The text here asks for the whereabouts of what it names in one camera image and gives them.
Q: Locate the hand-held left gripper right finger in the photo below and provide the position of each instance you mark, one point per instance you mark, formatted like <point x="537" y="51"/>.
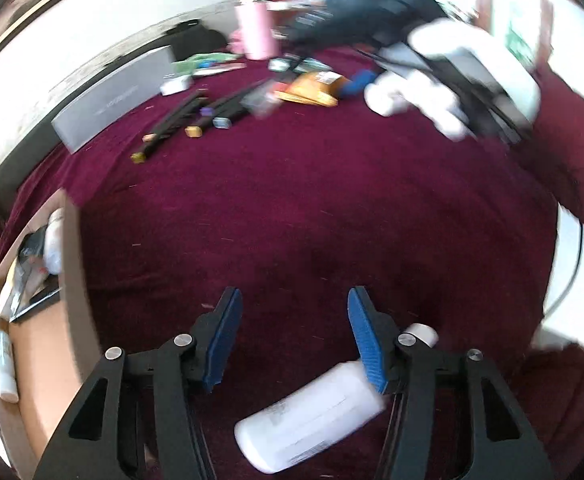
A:
<point x="367" y="345"/>

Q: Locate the orange snack packet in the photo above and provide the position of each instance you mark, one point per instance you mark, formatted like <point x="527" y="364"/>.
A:
<point x="312" y="87"/>

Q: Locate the black marker olive cap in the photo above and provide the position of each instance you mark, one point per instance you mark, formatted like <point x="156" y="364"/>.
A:
<point x="164" y="135"/>

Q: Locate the green tissue pack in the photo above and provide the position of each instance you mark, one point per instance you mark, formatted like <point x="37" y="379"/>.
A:
<point x="312" y="64"/>

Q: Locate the black marker peach cap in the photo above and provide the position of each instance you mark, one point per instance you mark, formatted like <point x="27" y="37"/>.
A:
<point x="171" y="117"/>

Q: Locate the cardboard box tray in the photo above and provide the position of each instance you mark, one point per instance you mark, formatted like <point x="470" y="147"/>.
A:
<point x="36" y="350"/>

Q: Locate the person's right hand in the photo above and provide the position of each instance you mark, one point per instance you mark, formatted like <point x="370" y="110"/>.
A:
<point x="497" y="60"/>

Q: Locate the black marker purple cap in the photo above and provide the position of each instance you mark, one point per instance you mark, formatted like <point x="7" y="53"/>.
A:
<point x="204" y="110"/>

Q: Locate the green cloth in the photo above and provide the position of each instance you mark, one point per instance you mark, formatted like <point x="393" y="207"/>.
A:
<point x="199" y="62"/>

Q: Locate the white charger plug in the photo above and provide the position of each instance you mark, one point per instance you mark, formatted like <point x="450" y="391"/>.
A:
<point x="175" y="86"/>

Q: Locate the grey shoe box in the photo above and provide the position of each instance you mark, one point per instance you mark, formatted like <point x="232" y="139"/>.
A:
<point x="111" y="100"/>

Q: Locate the maroon velvet cloth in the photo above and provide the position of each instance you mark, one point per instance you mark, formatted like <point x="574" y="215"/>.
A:
<point x="297" y="185"/>

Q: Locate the black marker yellow cap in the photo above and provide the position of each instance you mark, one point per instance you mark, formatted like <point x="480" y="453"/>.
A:
<point x="192" y="131"/>

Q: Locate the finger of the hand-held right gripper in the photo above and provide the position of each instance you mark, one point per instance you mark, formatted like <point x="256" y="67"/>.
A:
<point x="357" y="84"/>

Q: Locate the white jar with date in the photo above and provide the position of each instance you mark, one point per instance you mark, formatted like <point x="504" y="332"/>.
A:
<point x="55" y="240"/>

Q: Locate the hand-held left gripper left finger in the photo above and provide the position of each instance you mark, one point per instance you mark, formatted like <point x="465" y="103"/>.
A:
<point x="224" y="340"/>

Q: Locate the pink fluffy cloth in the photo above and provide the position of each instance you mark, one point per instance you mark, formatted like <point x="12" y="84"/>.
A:
<point x="237" y="42"/>

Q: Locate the slim white bottle red label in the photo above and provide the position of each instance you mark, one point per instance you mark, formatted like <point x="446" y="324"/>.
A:
<point x="2" y="365"/>

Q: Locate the pink water bottle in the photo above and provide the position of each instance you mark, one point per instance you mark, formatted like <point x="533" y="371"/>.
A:
<point x="257" y="35"/>

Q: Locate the white plastic bottle grey label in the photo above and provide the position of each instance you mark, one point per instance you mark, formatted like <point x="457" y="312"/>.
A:
<point x="317" y="410"/>

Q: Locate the black sofa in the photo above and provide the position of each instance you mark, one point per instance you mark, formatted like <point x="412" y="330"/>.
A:
<point x="191" y="37"/>

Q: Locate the black foil snack packet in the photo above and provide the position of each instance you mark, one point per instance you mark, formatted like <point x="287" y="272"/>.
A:
<point x="29" y="260"/>

